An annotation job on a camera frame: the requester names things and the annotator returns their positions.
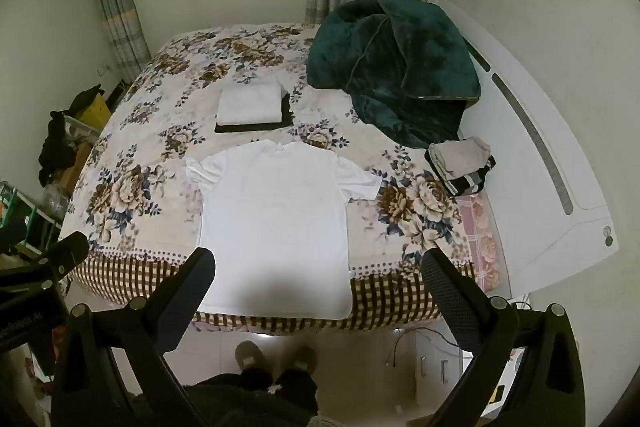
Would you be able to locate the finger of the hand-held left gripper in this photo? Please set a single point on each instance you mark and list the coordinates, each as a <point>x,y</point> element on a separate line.
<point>64,256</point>

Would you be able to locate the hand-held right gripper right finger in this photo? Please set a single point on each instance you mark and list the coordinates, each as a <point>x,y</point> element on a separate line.
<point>446,292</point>

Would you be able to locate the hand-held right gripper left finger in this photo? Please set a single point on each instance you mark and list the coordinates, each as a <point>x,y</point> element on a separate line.
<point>190,287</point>

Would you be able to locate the white t-shirt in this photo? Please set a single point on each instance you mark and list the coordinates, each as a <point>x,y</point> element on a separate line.
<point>275,217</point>

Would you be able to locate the pile of black clothes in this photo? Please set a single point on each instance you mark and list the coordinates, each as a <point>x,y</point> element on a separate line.
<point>55,142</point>

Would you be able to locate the folded beige clothes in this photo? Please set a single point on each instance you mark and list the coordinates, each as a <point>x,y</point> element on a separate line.
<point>457,157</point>

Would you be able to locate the clear plastic bag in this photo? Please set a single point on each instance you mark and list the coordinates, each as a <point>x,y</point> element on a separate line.
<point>52,202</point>

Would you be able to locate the green crate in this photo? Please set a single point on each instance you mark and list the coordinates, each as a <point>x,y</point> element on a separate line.
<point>22,209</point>

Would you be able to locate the pink floral mattress pad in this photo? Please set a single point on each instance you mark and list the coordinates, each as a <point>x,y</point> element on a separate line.
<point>481,232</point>

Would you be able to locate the white bedside cabinet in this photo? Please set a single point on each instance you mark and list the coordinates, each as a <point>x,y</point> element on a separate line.
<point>442,364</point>

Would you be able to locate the person's grey slipper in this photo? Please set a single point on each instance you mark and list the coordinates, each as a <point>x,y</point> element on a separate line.
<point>302,357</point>
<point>248,353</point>

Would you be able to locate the black and white striped cloth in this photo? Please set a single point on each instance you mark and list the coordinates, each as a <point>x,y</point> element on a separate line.
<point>474,179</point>

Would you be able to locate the floral bed sheet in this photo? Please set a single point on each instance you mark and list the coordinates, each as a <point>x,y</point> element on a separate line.
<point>150,147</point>

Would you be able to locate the yellow box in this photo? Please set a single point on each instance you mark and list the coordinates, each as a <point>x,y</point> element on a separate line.
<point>95,112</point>

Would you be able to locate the white headboard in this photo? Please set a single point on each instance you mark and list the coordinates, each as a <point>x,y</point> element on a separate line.
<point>545,167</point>

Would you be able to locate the folded white cloth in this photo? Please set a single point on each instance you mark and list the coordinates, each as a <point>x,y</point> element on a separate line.
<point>250,104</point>

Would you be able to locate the dark green plush blanket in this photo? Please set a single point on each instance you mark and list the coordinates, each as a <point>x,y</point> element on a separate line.
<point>395,67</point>

